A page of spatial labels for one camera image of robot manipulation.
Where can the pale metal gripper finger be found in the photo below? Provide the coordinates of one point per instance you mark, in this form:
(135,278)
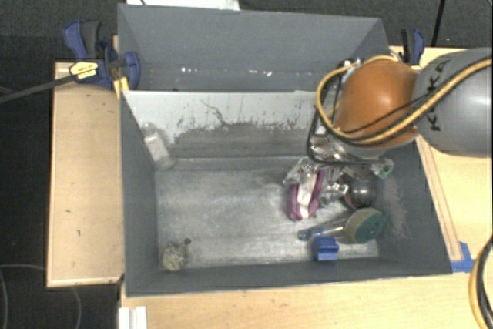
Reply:
(336,190)
(303,171)

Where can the grey metal ball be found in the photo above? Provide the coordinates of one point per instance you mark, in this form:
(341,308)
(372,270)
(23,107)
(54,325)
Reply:
(364,193)

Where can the purple and white cloth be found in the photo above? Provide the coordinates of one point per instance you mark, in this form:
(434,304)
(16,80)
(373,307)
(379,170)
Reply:
(306,200)

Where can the blue and silver small tool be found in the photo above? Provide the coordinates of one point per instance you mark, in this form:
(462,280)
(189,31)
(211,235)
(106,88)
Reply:
(319,231)

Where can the green and tan round sponge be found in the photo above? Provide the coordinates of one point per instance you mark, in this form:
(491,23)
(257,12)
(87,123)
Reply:
(366,229)

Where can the blue plastic block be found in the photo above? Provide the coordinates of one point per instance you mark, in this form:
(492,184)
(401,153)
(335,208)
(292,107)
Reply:
(325,248)

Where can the grey metal bin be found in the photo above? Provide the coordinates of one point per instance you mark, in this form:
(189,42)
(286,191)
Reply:
(231,200)

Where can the clear plastic bottle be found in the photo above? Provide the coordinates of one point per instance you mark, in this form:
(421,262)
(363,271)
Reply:
(158,148)

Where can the speckled beige ball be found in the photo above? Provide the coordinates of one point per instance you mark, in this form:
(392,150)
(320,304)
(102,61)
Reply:
(173,259)

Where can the pale wood flat board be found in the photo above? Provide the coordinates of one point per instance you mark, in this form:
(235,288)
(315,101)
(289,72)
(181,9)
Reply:
(86,181)

